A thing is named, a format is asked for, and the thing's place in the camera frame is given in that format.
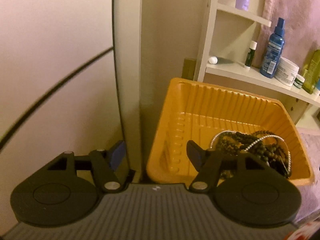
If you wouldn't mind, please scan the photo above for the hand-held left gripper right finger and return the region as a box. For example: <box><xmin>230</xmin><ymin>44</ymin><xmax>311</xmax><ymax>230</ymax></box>
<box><xmin>187</xmin><ymin>140</ymin><xmax>269</xmax><ymax>193</ymax></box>

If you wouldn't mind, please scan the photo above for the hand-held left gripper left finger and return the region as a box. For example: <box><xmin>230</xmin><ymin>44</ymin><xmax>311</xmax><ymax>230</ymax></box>
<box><xmin>46</xmin><ymin>140</ymin><xmax>125</xmax><ymax>193</ymax></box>

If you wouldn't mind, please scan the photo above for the long dark bead necklace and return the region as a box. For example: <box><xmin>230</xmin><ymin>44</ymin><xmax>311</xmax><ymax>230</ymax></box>
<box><xmin>217</xmin><ymin>130</ymin><xmax>293</xmax><ymax>180</ymax></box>

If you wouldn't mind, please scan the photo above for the orange plastic tray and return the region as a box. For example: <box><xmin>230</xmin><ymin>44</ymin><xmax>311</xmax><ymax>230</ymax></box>
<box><xmin>146</xmin><ymin>77</ymin><xmax>315</xmax><ymax>187</ymax></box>

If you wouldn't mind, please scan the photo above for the white pearl necklace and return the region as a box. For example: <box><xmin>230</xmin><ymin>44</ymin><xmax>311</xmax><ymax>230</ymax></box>
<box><xmin>211</xmin><ymin>131</ymin><xmax>292</xmax><ymax>178</ymax></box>

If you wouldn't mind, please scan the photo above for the brown wooden board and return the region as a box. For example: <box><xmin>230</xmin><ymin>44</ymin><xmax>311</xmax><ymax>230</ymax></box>
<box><xmin>183</xmin><ymin>58</ymin><xmax>197</xmax><ymax>80</ymax></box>

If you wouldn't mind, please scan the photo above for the beige wooden shelf unit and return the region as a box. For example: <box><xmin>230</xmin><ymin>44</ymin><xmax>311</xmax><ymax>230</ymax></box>
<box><xmin>194</xmin><ymin>0</ymin><xmax>320</xmax><ymax>130</ymax></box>

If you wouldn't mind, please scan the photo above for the black tube white cap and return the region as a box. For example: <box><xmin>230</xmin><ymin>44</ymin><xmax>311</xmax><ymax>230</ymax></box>
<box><xmin>208</xmin><ymin>56</ymin><xmax>235</xmax><ymax>65</ymax></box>

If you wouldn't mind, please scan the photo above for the curved beige side panel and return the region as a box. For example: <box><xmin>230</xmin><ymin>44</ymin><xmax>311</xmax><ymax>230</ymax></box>
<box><xmin>111</xmin><ymin>0</ymin><xmax>144</xmax><ymax>180</ymax></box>

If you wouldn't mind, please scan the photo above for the white green lip balm stick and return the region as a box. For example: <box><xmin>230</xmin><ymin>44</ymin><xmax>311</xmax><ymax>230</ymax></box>
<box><xmin>244</xmin><ymin>41</ymin><xmax>258</xmax><ymax>70</ymax></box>

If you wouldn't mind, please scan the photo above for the pink fleece table blanket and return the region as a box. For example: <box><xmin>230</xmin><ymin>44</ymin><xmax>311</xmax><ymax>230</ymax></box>
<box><xmin>292</xmin><ymin>126</ymin><xmax>320</xmax><ymax>224</ymax></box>

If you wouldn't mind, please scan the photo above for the white cream jar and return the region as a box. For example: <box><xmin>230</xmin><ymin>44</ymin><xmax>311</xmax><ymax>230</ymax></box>
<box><xmin>275</xmin><ymin>56</ymin><xmax>300</xmax><ymax>87</ymax></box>

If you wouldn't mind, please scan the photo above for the small green white jar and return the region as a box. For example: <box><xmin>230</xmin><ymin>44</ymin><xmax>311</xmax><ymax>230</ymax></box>
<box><xmin>293</xmin><ymin>74</ymin><xmax>305</xmax><ymax>90</ymax></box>

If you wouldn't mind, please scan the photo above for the blue spray bottle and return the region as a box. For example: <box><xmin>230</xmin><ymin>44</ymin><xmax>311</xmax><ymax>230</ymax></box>
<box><xmin>259</xmin><ymin>17</ymin><xmax>286</xmax><ymax>79</ymax></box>

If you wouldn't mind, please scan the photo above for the red white printed cloth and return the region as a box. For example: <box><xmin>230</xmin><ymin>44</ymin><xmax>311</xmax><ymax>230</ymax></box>
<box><xmin>285</xmin><ymin>221</ymin><xmax>315</xmax><ymax>240</ymax></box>

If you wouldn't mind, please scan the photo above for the green liquid bottle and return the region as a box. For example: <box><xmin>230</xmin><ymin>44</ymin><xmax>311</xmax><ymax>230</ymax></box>
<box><xmin>302</xmin><ymin>49</ymin><xmax>320</xmax><ymax>95</ymax></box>

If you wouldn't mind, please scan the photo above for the pink hanging towel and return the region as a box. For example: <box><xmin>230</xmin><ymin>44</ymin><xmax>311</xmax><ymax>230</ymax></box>
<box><xmin>257</xmin><ymin>0</ymin><xmax>320</xmax><ymax>68</ymax></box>

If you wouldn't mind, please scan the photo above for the black wall cable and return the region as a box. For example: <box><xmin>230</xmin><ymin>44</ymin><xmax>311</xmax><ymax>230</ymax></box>
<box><xmin>0</xmin><ymin>47</ymin><xmax>114</xmax><ymax>150</ymax></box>

